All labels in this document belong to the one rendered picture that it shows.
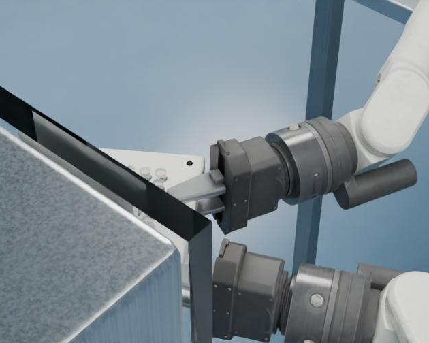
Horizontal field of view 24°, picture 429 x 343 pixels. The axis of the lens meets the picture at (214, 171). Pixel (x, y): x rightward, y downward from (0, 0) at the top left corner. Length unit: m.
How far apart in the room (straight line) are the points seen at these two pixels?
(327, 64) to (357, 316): 1.01
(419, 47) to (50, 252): 1.08
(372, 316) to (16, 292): 0.83
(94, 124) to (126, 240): 2.65
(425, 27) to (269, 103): 1.65
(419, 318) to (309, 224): 1.30
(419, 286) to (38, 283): 0.83
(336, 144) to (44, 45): 2.07
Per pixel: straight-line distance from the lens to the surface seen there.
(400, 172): 1.18
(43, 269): 0.16
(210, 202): 1.11
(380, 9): 1.74
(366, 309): 0.97
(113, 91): 2.91
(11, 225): 0.17
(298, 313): 0.97
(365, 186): 1.15
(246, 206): 1.11
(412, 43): 1.23
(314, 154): 1.11
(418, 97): 1.17
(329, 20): 1.85
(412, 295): 0.96
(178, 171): 1.12
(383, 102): 1.15
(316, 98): 1.98
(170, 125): 2.79
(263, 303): 0.98
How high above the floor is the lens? 1.87
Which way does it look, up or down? 45 degrees down
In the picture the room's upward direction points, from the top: straight up
